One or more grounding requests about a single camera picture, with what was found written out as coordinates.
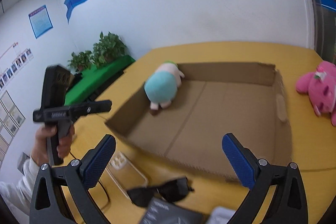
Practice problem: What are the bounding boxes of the white folding phone stand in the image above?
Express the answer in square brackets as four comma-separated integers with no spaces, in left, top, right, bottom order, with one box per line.
[206,206,236,224]

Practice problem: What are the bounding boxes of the white clear phone case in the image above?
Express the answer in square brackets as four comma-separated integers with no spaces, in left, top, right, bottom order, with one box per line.
[105,151,149,200]

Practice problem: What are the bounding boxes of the black product box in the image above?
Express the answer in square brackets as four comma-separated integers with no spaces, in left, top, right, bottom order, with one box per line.
[139,198,205,224]

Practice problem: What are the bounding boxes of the teal white plush toy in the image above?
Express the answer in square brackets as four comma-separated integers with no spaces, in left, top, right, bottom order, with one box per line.
[144,61,185,115]

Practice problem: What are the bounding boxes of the black sunglasses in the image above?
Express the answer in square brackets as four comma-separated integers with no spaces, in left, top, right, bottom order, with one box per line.
[126,177,195,207]

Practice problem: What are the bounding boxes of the white left sleeve forearm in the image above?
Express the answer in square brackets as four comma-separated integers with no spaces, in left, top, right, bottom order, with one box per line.
[1,159,39,215]

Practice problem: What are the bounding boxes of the person's left hand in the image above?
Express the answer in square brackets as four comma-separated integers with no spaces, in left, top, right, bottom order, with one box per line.
[32,125,76,167]

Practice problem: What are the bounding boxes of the small potted green plant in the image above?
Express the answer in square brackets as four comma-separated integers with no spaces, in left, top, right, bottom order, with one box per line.
[68,51,92,72]

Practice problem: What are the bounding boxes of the large potted green plant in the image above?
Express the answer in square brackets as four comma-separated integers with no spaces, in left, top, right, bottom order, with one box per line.
[92,32,128,67]

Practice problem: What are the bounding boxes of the brown cardboard box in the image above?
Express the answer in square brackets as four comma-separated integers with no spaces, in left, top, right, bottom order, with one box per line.
[106,62,292,180]

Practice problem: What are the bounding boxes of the pink plush toy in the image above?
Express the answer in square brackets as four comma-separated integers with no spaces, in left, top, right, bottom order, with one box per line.
[295,61,335,126]

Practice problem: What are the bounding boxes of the blue framed wall notice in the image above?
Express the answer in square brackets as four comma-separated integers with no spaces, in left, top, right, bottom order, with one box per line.
[29,5,53,39]

